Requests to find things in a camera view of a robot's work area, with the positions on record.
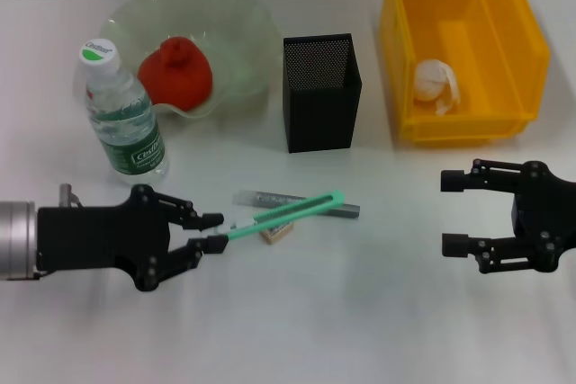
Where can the clear green-label water bottle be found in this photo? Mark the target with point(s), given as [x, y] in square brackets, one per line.
[130, 132]

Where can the white paper ball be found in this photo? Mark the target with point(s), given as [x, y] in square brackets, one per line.
[434, 80]

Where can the translucent wavy fruit plate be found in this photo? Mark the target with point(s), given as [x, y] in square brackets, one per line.
[243, 42]

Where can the black mesh pen holder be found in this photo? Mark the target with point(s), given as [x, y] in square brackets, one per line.
[319, 118]

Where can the silver glitter pen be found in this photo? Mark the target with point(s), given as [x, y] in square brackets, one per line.
[270, 197]

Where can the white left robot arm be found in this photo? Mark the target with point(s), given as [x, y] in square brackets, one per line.
[15, 240]

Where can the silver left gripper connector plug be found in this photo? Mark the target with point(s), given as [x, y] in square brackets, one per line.
[66, 195]

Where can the yellow plastic bin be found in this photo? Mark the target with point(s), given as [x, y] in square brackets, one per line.
[508, 65]

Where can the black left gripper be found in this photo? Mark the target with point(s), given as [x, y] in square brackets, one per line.
[99, 240]

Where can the green utility knife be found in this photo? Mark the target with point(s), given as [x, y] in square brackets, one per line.
[288, 213]

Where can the beige eraser with barcode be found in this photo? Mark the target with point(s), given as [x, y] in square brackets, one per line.
[276, 234]

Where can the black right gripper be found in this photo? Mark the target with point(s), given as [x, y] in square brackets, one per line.
[544, 213]

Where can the red-orange toy orange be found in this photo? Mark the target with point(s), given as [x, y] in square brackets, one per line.
[175, 78]

